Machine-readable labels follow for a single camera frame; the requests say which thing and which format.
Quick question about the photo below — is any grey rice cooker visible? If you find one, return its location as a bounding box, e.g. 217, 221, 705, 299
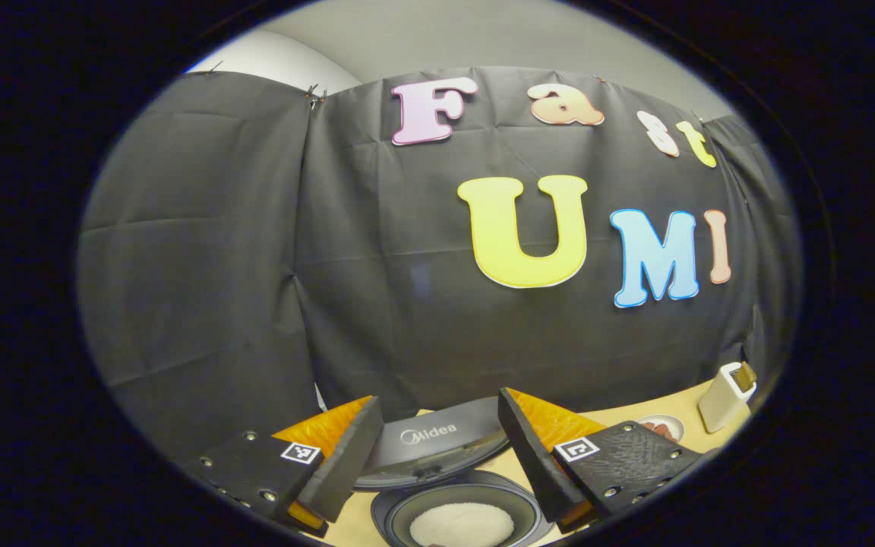
354, 397, 554, 547

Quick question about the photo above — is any white square container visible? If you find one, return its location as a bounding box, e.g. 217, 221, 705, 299
697, 363, 756, 434

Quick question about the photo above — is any white round plate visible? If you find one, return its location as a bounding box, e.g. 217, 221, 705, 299
635, 414, 685, 444

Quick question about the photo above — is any black backdrop cloth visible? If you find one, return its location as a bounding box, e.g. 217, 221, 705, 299
77, 67, 799, 460

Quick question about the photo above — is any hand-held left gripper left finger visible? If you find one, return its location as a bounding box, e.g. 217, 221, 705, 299
183, 395, 385, 539

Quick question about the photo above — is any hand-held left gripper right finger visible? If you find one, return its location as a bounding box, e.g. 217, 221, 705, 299
498, 387, 704, 533

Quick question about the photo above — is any white rice layer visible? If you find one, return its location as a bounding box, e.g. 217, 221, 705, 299
409, 501, 516, 547

